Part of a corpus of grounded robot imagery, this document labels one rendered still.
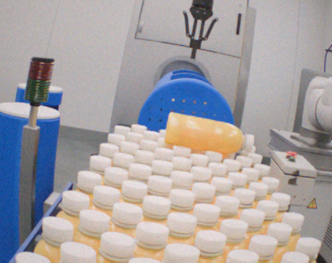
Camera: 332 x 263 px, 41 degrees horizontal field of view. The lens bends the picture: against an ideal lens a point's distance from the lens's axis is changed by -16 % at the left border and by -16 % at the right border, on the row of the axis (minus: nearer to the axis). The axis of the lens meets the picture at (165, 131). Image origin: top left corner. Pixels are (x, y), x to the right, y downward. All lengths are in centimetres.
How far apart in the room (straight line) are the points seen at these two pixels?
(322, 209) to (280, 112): 512
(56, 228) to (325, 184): 144
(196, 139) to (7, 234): 92
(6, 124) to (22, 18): 509
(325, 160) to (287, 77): 515
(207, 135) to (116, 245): 66
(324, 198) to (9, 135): 121
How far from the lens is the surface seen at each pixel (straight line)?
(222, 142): 116
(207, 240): 60
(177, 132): 115
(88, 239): 61
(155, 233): 59
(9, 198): 174
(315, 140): 187
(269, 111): 690
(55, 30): 660
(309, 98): 188
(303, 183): 122
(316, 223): 191
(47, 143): 171
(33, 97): 108
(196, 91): 152
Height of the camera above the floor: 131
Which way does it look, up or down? 9 degrees down
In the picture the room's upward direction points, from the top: 10 degrees clockwise
